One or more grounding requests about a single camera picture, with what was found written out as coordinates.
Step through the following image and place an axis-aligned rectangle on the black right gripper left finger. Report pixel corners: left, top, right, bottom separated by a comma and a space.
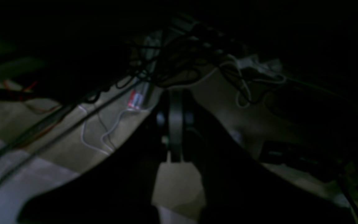
17, 91, 169, 224

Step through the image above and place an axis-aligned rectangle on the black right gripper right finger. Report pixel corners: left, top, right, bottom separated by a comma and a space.
182, 90, 355, 224

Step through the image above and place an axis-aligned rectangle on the white power strip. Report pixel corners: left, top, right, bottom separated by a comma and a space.
235, 54, 283, 76

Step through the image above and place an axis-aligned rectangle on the white cable on floor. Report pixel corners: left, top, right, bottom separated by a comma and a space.
79, 104, 150, 155

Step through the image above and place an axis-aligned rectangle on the black cable bundle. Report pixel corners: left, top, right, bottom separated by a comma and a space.
83, 19, 279, 105

